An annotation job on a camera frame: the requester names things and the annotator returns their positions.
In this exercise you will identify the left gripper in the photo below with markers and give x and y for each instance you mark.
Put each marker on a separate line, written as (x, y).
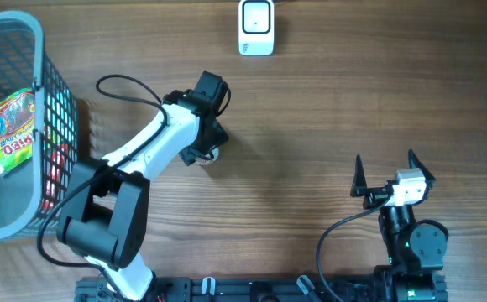
(191, 152)

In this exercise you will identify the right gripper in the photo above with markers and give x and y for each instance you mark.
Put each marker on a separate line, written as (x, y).
(374, 195)

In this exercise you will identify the green lid jar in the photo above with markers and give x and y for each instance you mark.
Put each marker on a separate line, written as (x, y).
(209, 157)

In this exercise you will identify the red candy bar wrapper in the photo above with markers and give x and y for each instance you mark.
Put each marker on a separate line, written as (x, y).
(52, 185)

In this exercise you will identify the green Haribo candy bag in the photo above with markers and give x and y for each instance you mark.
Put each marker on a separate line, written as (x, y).
(16, 129)

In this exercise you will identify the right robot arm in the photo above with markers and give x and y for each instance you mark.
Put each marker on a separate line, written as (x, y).
(416, 249)

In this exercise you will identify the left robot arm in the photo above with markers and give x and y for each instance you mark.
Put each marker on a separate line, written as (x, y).
(103, 217)

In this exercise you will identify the white barcode scanner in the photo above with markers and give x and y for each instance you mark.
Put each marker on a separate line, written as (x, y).
(256, 27)

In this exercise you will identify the grey plastic shopping basket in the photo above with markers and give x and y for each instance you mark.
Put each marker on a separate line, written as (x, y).
(24, 63)

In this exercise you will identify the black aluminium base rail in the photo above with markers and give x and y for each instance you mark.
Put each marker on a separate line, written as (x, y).
(360, 288)

